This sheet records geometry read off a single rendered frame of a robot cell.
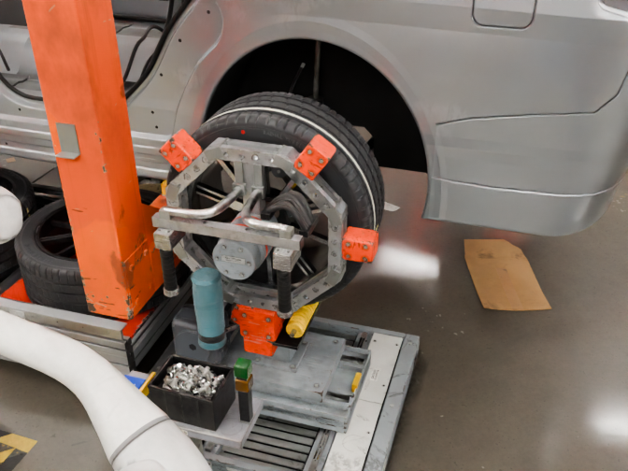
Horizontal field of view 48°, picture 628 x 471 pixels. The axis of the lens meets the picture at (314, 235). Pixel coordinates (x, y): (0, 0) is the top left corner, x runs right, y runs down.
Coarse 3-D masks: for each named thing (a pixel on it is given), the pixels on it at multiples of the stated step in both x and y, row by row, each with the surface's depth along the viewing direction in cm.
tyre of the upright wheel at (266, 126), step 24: (264, 96) 213; (288, 96) 213; (216, 120) 205; (240, 120) 201; (264, 120) 199; (288, 120) 200; (312, 120) 205; (336, 120) 212; (288, 144) 199; (336, 144) 202; (360, 144) 212; (336, 168) 199; (360, 168) 206; (336, 192) 203; (360, 192) 202; (384, 192) 223; (360, 216) 204; (360, 264) 214; (336, 288) 220
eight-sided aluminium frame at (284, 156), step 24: (216, 144) 198; (240, 144) 199; (264, 144) 198; (192, 168) 203; (288, 168) 193; (168, 192) 210; (312, 192) 195; (336, 216) 196; (192, 240) 224; (336, 240) 201; (192, 264) 222; (336, 264) 205; (240, 288) 227; (264, 288) 225; (312, 288) 212
